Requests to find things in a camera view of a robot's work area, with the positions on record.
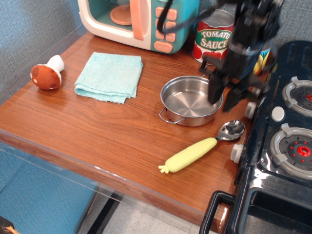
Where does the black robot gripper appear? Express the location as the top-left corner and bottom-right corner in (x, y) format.
(199, 42), (269, 112)

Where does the stainless steel pot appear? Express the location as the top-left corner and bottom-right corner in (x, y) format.
(159, 76), (223, 127)

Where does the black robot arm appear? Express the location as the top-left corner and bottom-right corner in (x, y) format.
(199, 0), (284, 112)

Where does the white stove knob rear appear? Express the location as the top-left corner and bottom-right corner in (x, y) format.
(252, 87), (261, 98)

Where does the white stove knob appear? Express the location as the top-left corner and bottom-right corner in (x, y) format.
(230, 144), (244, 164)
(245, 102), (256, 119)
(252, 87), (261, 98)

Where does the white stove knob middle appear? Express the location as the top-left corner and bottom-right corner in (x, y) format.
(245, 102), (256, 119)

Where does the pineapple slices can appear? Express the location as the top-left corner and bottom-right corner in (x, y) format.
(253, 40), (273, 76)

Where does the tomato sauce can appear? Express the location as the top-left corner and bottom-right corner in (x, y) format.
(193, 9), (234, 62)

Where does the white stove knob front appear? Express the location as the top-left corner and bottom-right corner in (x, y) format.
(230, 144), (244, 164)

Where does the teal toy microwave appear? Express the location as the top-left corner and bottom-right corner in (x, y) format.
(78, 0), (195, 54)

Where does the black toy stove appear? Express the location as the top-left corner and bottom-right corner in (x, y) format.
(200, 40), (312, 234)

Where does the light blue folded cloth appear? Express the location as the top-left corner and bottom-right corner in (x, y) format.
(74, 52), (143, 104)

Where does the metal table leg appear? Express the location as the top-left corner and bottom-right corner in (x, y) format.
(77, 191), (123, 234)

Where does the brown plush mushroom toy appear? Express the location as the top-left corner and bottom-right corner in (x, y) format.
(30, 55), (64, 90)

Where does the spoon with yellow handle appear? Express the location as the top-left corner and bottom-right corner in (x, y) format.
(158, 120), (245, 174)

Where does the black braided cable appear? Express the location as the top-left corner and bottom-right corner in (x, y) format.
(156, 0), (220, 35)

